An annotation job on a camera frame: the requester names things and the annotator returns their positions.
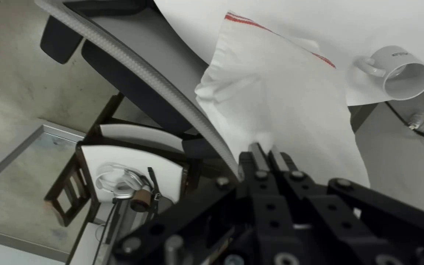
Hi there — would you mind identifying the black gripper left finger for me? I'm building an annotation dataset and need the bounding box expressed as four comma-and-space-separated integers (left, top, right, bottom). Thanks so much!
110, 141, 301, 265

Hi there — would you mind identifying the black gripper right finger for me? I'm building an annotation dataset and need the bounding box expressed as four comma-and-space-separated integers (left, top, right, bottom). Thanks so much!
269, 149, 424, 265

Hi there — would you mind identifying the white towel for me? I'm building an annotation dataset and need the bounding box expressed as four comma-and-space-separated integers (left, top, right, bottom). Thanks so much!
194, 9, 370, 190

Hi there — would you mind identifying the grey mesh office chair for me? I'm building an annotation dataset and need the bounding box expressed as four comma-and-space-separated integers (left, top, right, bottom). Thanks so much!
33, 0, 245, 183

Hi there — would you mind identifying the brown tape roll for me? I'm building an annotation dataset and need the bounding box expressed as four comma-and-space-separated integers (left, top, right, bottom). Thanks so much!
129, 188, 154, 213

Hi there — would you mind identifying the white curved board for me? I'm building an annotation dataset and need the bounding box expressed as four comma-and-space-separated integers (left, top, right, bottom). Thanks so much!
98, 122, 186, 153

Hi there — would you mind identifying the grey framed floor panel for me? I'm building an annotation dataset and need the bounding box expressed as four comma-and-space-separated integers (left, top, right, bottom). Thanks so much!
0, 122, 88, 247

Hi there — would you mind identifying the black connector cable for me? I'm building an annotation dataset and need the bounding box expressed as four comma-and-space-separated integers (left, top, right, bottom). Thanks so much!
144, 166, 161, 199

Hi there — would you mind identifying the white coiled cable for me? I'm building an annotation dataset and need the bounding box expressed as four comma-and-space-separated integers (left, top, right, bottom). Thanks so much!
92, 163, 139, 197

